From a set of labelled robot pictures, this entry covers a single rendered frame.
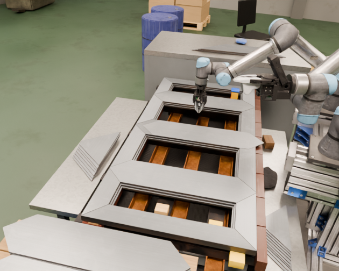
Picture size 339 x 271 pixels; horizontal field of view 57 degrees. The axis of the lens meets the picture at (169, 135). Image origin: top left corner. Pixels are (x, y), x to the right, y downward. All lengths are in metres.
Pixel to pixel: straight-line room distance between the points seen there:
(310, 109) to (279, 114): 1.52
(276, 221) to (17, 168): 2.35
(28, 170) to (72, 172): 1.38
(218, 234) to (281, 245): 0.34
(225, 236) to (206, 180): 0.34
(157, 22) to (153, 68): 1.98
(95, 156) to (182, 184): 0.56
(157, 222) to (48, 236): 0.44
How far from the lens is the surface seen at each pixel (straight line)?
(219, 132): 1.97
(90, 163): 1.82
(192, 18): 7.40
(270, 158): 2.12
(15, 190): 2.99
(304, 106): 1.27
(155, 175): 1.60
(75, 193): 1.69
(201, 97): 1.94
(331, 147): 1.60
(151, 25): 4.67
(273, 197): 1.84
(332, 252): 2.31
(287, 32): 1.81
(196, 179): 1.59
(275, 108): 2.75
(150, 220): 1.39
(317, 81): 1.23
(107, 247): 1.31
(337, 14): 9.59
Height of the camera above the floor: 1.89
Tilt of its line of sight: 33 degrees down
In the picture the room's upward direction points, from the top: 2 degrees clockwise
